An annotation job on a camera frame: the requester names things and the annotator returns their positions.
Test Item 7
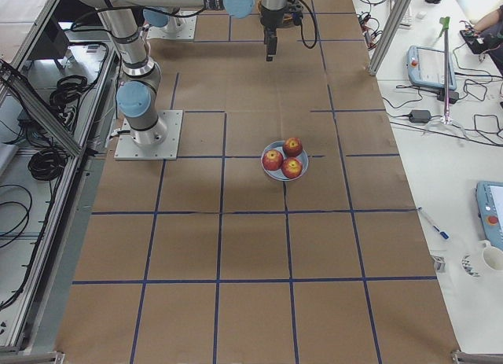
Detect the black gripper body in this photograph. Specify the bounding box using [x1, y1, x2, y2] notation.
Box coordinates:
[259, 2, 288, 29]

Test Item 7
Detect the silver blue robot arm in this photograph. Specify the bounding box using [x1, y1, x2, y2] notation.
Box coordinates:
[80, 0, 256, 147]

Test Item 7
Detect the woven wicker basket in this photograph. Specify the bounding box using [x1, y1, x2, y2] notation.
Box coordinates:
[279, 0, 303, 28]

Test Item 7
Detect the red apple on plate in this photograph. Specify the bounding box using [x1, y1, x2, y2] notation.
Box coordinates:
[281, 157, 303, 179]
[282, 137, 303, 157]
[262, 149, 284, 171]

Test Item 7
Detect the light blue plate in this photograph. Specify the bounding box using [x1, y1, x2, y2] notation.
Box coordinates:
[260, 141, 309, 182]

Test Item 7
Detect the blue teach pendant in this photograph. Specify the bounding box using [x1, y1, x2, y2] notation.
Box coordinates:
[475, 181, 502, 249]
[406, 46, 446, 89]

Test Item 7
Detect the black power adapter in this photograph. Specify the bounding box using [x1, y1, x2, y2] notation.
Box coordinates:
[408, 109, 432, 124]

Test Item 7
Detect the pink reacher grabber tool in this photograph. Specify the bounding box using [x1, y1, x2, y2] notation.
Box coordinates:
[424, 16, 457, 131]

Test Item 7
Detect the brown paper table cover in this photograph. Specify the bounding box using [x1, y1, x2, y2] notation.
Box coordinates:
[56, 0, 457, 363]

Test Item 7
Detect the blue white pen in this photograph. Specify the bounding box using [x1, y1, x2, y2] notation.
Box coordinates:
[417, 207, 450, 240]

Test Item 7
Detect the white mug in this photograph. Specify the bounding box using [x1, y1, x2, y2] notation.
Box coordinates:
[479, 240, 502, 272]

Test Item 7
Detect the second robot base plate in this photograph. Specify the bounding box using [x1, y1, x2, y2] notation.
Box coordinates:
[145, 14, 196, 41]

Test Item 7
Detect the aluminium frame post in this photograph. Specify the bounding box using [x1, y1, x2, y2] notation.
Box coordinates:
[367, 0, 412, 76]

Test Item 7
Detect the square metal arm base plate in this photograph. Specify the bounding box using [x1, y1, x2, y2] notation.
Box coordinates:
[114, 110, 184, 160]

